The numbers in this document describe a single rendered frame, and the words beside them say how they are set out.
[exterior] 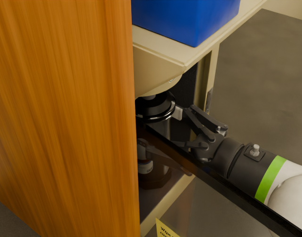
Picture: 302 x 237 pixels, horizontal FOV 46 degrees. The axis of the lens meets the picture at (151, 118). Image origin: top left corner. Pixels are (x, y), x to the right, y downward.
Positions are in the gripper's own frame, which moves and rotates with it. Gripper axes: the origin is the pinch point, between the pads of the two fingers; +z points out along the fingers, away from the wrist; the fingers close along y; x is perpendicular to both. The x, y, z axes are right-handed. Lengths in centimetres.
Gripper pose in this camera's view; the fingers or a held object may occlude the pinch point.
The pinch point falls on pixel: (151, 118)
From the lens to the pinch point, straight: 75.1
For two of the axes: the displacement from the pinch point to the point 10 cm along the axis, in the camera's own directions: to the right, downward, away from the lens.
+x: 0.0, 7.4, 6.8
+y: -6.1, 5.4, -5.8
